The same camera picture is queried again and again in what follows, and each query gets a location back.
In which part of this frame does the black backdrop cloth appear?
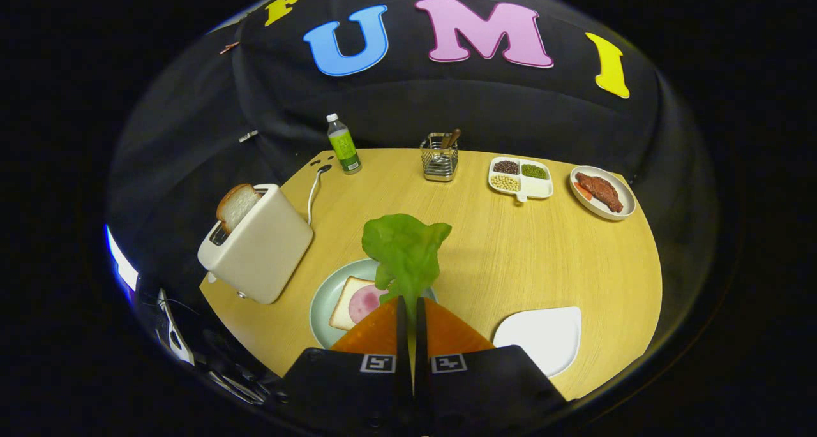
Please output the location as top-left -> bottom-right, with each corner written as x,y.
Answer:
105,0 -> 722,336

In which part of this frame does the green lettuce leaf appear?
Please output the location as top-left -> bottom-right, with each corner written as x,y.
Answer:
361,213 -> 453,323

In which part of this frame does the toasted bread slice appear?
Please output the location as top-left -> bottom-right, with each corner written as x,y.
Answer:
216,183 -> 261,235

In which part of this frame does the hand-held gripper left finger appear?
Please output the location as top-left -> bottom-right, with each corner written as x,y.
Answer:
281,297 -> 412,437

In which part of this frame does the white framed device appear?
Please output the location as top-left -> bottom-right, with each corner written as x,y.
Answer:
156,288 -> 195,366

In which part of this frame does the white divided dish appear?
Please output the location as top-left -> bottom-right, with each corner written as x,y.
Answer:
488,156 -> 554,203

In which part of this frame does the brown steak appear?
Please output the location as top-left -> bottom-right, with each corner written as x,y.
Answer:
574,172 -> 624,213

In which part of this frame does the bread slice under ham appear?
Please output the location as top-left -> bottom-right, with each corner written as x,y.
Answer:
329,276 -> 384,332

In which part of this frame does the white round plate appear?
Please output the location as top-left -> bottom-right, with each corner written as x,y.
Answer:
569,165 -> 637,221

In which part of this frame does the lit screen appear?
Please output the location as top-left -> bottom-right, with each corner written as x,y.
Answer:
104,225 -> 139,292

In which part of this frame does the pink ham slice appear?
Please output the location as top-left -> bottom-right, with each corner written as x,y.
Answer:
348,284 -> 387,325

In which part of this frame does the green label plastic bottle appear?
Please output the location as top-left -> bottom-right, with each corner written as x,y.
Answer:
326,113 -> 363,175

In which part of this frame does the light green round plate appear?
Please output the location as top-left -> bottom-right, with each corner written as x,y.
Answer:
310,258 -> 438,350

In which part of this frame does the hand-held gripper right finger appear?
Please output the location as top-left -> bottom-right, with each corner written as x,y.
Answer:
415,297 -> 569,437

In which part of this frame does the white toaster cable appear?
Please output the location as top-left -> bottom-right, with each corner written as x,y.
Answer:
306,164 -> 333,226

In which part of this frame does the metal wire utensil holder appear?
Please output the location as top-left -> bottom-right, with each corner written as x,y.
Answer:
420,132 -> 460,182

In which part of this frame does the white toaster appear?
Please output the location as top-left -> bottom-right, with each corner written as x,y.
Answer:
197,183 -> 315,306

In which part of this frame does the white leaf shaped plate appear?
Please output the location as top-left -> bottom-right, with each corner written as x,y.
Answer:
493,306 -> 583,378

